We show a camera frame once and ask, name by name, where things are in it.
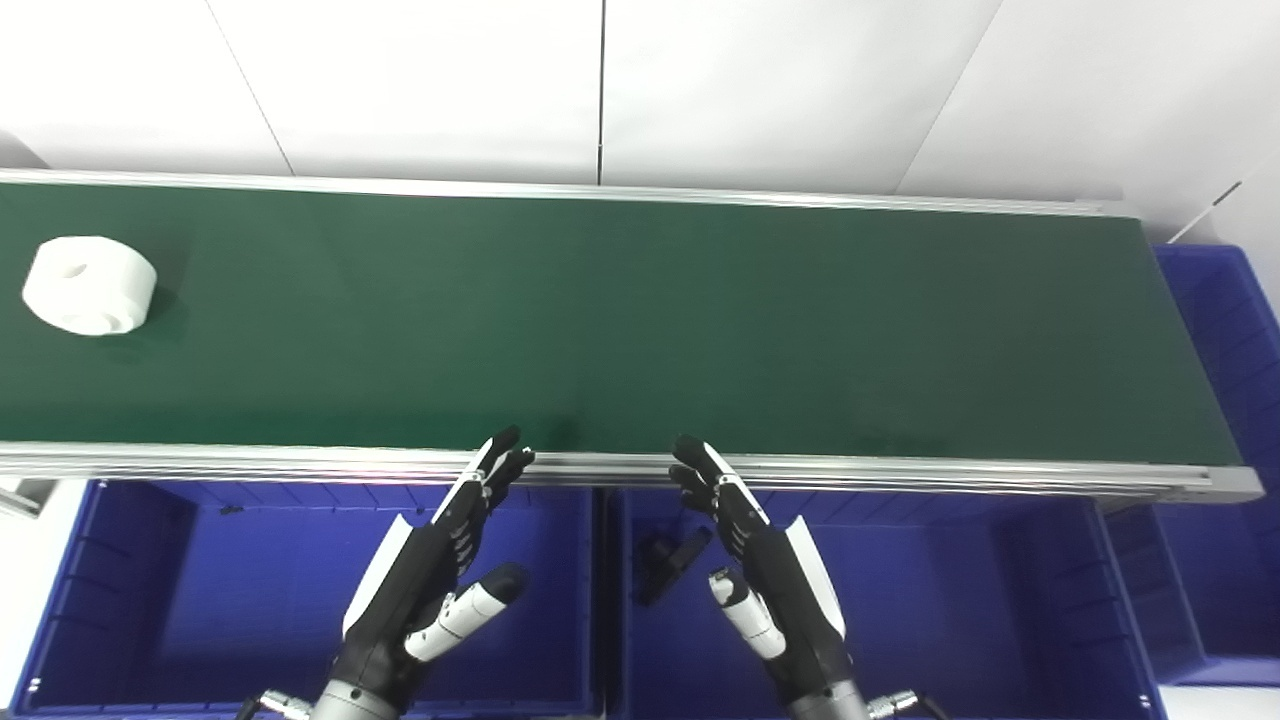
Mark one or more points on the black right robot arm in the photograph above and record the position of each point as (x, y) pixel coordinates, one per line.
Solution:
(830, 706)

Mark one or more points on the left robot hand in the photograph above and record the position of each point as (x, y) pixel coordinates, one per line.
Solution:
(415, 580)

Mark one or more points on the white cylindrical plastic part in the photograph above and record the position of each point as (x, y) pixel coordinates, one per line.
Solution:
(88, 285)

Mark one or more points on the blue plastic bin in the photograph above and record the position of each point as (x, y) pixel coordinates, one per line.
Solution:
(1235, 420)
(960, 610)
(230, 610)

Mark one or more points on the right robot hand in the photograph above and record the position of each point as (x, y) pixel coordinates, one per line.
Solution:
(785, 590)

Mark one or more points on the black plastic part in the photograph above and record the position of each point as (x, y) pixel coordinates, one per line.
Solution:
(668, 562)

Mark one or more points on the green conveyor belt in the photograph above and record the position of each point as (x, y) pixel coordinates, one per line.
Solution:
(640, 330)
(900, 475)

